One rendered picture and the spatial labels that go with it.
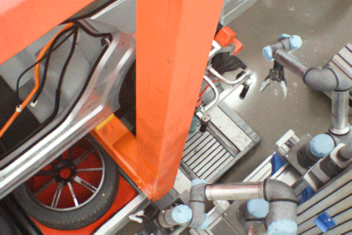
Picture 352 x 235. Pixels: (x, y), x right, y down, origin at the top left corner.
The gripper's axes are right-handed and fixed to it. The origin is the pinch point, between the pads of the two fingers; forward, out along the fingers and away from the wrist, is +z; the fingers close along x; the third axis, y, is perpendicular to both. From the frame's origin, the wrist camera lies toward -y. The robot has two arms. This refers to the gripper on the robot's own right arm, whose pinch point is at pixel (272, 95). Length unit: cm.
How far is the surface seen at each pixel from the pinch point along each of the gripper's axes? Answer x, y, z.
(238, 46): -28.1, -3.2, -25.7
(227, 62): -25.0, 18.1, -10.3
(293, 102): -9, -109, -15
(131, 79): -71, 36, 12
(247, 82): -14.0, 7.5, -3.0
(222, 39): -27.9, 26.5, -20.7
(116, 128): -80, 22, 41
